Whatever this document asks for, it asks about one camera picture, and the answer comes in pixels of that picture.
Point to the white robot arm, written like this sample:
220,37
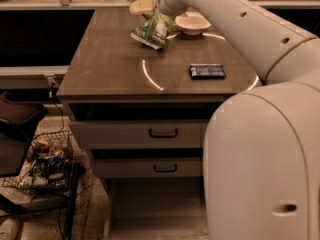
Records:
261,154

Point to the dark brown bin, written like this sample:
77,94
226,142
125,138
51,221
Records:
18,123

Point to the white paper bowl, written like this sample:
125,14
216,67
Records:
192,23

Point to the dark blue snack bar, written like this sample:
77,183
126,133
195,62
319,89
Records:
207,71

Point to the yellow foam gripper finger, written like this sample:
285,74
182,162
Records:
140,7

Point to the grey drawer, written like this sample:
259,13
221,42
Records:
143,168
134,134

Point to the grey drawer cabinet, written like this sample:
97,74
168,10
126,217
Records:
115,78

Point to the open bottom drawer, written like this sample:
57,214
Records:
156,209

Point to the black drawer handle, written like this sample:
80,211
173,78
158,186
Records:
168,169
163,134

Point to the black middle drawer handle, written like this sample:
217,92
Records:
168,169

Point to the top grey drawer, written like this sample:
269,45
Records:
134,134

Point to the black top drawer handle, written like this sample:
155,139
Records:
163,134

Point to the middle grey drawer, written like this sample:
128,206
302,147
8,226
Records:
143,168

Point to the green jalapeno chip bag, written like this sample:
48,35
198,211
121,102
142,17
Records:
155,30

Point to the wire basket of snacks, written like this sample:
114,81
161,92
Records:
47,166

